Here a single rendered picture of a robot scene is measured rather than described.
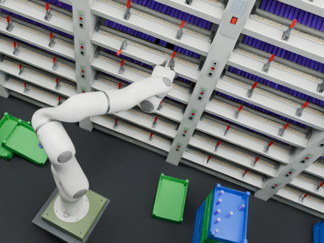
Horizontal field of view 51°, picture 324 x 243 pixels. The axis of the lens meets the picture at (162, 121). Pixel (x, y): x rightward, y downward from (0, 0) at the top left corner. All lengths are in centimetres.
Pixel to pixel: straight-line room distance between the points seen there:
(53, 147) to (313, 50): 111
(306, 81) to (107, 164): 146
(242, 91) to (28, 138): 152
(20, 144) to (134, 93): 136
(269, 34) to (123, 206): 147
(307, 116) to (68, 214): 135
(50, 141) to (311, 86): 117
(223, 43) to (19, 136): 159
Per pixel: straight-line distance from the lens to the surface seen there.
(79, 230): 198
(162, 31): 168
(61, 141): 128
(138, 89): 136
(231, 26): 153
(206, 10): 153
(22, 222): 241
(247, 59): 168
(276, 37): 155
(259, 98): 183
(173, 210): 243
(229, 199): 212
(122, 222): 237
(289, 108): 187
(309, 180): 246
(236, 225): 209
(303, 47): 157
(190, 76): 179
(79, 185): 161
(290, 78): 171
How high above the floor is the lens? 226
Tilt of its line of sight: 56 degrees down
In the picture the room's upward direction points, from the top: 17 degrees clockwise
